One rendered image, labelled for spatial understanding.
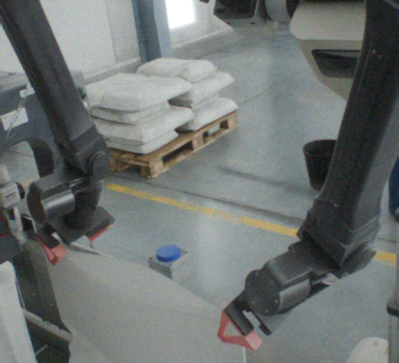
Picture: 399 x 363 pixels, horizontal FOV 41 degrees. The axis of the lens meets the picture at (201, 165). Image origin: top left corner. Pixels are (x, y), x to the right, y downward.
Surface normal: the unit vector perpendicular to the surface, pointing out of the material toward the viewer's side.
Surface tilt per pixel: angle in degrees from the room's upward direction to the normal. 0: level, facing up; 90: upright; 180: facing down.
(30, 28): 104
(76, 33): 90
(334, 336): 0
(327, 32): 40
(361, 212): 110
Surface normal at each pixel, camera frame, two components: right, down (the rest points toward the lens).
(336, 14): -0.48, -0.46
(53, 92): 0.68, 0.43
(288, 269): 0.29, -0.74
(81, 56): 0.79, 0.15
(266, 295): -0.74, 0.14
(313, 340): -0.11, -0.91
